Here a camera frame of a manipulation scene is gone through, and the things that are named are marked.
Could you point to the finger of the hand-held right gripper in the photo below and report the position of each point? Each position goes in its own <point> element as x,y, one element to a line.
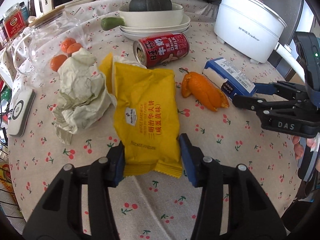
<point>250,102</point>
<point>265,87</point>

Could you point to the yellow snack wrapper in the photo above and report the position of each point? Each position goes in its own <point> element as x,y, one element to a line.
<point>147,105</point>

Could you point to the orange peel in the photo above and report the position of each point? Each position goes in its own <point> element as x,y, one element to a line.
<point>202,90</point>

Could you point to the dark green pumpkin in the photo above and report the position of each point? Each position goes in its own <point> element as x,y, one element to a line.
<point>150,2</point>

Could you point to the blue and white box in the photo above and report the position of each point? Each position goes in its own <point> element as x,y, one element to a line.
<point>232,77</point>

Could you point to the glass jar with wooden lid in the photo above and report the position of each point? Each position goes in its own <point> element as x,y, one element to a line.
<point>45,37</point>

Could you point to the person's right hand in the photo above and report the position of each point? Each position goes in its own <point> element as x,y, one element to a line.
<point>298,151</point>

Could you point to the crumpled white paper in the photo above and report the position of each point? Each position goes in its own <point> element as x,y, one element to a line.
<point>80,92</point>

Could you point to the white flat electronic device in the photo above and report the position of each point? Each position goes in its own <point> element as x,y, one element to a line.
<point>20,112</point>

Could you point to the red label glass jar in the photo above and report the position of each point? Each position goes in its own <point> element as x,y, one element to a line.
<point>15,22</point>

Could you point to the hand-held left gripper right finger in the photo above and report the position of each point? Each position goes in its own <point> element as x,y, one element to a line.
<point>188,160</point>

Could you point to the orange snack packet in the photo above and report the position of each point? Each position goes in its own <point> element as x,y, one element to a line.
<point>4,177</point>

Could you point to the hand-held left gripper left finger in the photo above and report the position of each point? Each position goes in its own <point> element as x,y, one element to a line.
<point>120,165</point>

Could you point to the white electric cooking pot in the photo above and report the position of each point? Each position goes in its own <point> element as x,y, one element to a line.
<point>245,30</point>

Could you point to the white plate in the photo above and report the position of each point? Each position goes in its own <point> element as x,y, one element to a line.
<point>183,25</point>
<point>160,36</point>

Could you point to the red drink can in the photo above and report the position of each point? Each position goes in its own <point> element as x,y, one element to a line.
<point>165,50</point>

